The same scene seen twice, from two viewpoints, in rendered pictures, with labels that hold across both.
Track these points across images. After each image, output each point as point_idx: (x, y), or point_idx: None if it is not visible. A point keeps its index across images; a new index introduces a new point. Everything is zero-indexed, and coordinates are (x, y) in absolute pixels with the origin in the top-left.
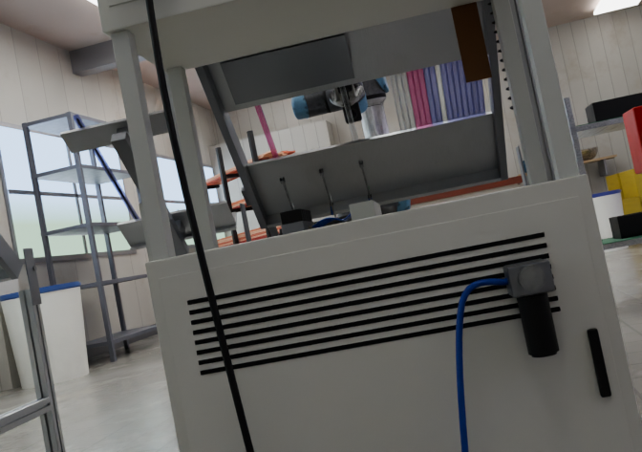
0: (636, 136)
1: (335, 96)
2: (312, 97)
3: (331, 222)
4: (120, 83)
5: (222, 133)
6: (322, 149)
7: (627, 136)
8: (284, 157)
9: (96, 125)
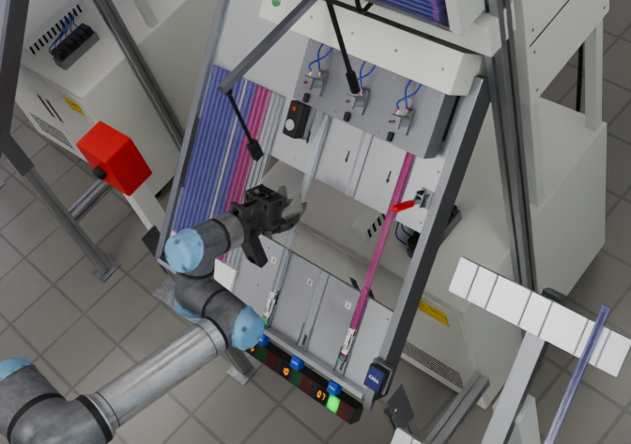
0: (137, 157)
1: (301, 205)
2: (241, 300)
3: (306, 371)
4: (602, 39)
5: (438, 249)
6: (321, 267)
7: (116, 174)
8: (358, 290)
9: (578, 313)
